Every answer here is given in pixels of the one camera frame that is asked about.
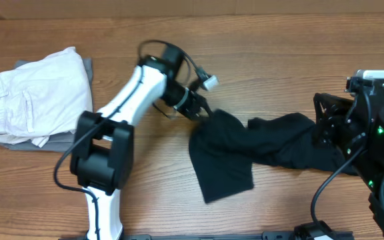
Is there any white folded garment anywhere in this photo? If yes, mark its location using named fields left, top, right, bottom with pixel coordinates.
left=0, top=47, right=93, bottom=147

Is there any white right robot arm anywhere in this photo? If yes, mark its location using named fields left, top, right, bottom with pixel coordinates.
left=313, top=93, right=384, bottom=237

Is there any black t-shirt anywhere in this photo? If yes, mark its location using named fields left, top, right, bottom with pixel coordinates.
left=189, top=109, right=345, bottom=203

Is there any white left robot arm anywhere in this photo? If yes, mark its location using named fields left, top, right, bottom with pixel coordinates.
left=69, top=43, right=219, bottom=239

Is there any grey folded garment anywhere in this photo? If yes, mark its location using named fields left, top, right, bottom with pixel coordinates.
left=0, top=58, right=93, bottom=152

